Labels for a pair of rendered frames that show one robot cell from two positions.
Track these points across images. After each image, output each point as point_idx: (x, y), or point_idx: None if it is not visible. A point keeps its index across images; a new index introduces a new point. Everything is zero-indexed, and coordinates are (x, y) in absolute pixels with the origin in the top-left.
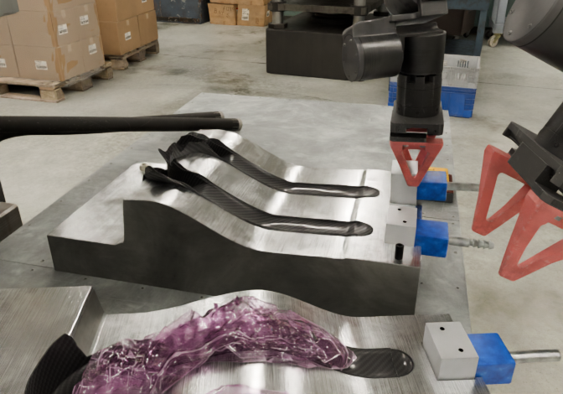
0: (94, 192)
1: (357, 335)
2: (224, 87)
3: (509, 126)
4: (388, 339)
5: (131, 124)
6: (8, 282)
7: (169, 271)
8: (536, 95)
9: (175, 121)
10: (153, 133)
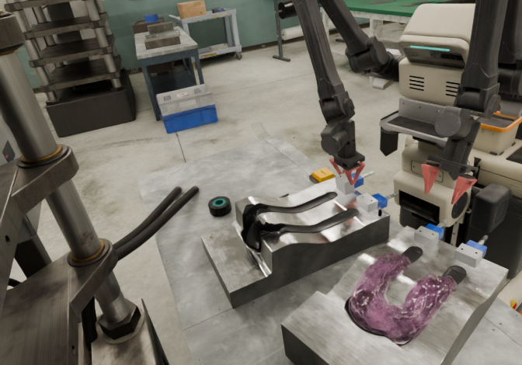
0: (181, 265)
1: (395, 250)
2: None
3: (429, 156)
4: (404, 245)
5: (168, 217)
6: (221, 328)
7: (294, 272)
8: (239, 95)
9: (179, 203)
10: None
